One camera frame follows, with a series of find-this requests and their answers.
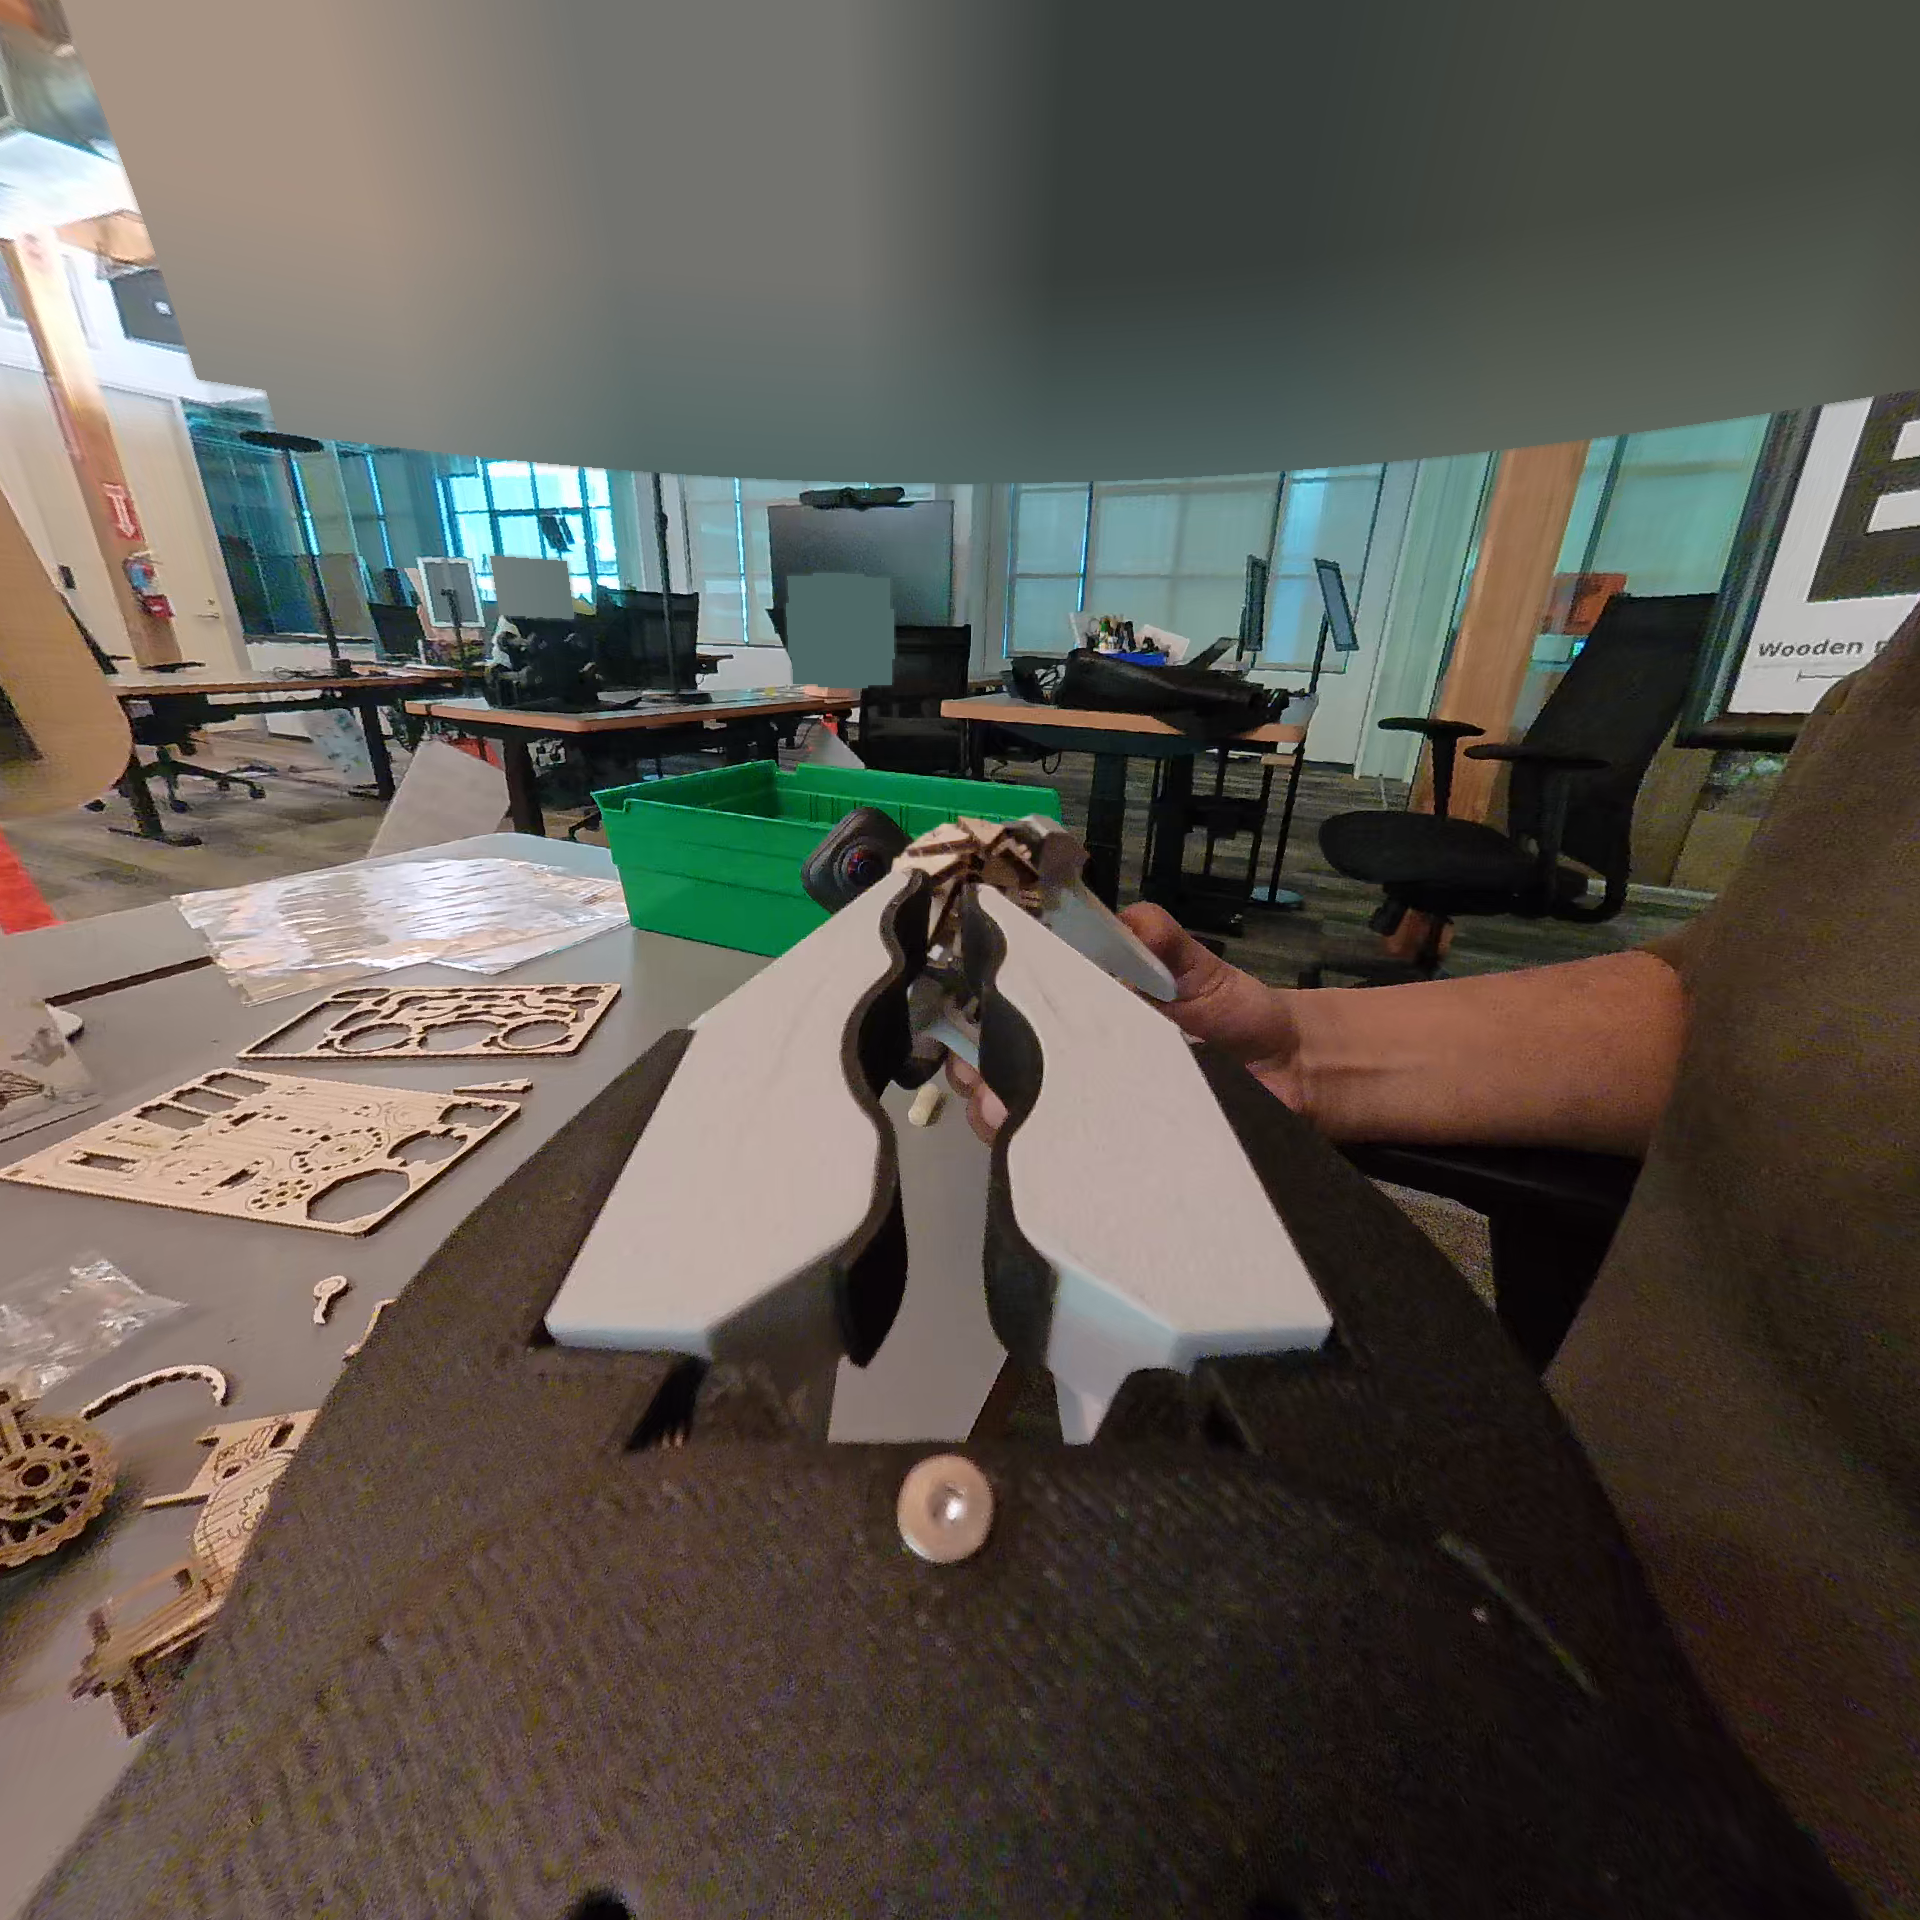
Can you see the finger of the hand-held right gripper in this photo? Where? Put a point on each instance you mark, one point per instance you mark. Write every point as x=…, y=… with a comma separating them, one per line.
x=1118, y=950
x=950, y=1039

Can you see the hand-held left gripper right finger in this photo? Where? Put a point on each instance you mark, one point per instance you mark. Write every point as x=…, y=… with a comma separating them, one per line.
x=1184, y=1201

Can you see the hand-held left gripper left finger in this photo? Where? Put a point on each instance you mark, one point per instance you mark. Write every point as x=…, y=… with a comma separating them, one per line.
x=704, y=1185

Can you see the fan-shaped wooden assembly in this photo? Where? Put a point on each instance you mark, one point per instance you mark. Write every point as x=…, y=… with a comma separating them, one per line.
x=975, y=856

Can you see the person's right forearm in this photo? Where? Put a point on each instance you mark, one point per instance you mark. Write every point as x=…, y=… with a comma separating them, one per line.
x=1501, y=1050

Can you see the wooden-top office desk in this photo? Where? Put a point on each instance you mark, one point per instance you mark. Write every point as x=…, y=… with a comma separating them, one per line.
x=630, y=716
x=271, y=681
x=1110, y=723

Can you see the desk organiser with pens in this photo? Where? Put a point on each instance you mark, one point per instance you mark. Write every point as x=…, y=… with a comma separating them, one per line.
x=1118, y=634

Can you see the grey desk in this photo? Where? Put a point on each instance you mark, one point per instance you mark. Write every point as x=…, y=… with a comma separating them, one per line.
x=240, y=1275

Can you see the person's right hand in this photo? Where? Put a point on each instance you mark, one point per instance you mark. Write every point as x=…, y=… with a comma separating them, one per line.
x=1231, y=1019

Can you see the green plastic bin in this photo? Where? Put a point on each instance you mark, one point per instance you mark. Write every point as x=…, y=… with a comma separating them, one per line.
x=691, y=870

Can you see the black office chair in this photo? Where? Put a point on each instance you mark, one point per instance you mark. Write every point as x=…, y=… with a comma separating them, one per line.
x=921, y=705
x=187, y=735
x=1635, y=721

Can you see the black bag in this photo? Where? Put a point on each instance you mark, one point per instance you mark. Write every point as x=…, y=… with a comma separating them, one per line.
x=1155, y=687

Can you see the wooden puzzle sheet with gears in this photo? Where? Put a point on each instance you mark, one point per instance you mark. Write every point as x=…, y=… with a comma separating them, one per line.
x=405, y=1132

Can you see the black monitor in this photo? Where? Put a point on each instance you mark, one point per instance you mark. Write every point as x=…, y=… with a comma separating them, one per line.
x=645, y=628

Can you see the large black screen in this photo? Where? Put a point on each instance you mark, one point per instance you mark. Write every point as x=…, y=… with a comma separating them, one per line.
x=856, y=532

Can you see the black equipment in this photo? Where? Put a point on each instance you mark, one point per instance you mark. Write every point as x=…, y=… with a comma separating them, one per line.
x=541, y=660

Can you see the tablet on stand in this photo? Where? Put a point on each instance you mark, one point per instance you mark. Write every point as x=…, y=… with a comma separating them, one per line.
x=1335, y=599
x=1254, y=599

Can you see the key-shaped wooden piece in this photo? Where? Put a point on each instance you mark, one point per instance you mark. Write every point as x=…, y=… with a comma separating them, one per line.
x=330, y=1291

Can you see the grey leaning board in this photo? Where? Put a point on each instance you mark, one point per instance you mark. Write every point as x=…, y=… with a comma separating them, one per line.
x=441, y=810

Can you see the stack of clear plastic sheets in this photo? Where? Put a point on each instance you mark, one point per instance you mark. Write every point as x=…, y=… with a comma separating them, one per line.
x=389, y=915

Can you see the white-framed monitor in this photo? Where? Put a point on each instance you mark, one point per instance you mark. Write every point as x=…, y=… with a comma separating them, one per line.
x=451, y=592

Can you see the wooden pillar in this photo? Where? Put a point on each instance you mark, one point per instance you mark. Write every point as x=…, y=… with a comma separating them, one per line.
x=1517, y=599
x=90, y=495

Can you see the curved toothed wooden piece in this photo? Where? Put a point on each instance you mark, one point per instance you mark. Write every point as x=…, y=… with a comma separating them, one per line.
x=149, y=1377

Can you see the cardboard box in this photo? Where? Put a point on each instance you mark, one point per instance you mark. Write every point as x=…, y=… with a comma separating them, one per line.
x=1723, y=839

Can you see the small clear plastic bag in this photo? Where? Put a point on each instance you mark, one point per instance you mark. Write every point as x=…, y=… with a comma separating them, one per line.
x=75, y=1319

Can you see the assembly instruction booklet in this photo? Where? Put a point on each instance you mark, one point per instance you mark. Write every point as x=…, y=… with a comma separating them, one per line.
x=37, y=1089

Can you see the wooden sidecar model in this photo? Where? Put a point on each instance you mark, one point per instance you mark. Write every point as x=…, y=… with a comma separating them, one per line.
x=166, y=1635

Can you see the black floor lamp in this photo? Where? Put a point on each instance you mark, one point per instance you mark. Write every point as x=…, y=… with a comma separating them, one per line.
x=281, y=440

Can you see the wooden motorcycle model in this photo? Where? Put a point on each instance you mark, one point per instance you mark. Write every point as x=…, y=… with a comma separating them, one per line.
x=45, y=1476

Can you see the black camera bar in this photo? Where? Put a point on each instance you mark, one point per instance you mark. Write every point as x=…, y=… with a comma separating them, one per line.
x=853, y=495

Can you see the orange wall sign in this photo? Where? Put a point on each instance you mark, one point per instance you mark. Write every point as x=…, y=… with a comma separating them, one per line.
x=1587, y=599

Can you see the white wall poster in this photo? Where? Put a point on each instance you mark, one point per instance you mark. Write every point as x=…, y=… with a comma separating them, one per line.
x=1799, y=660

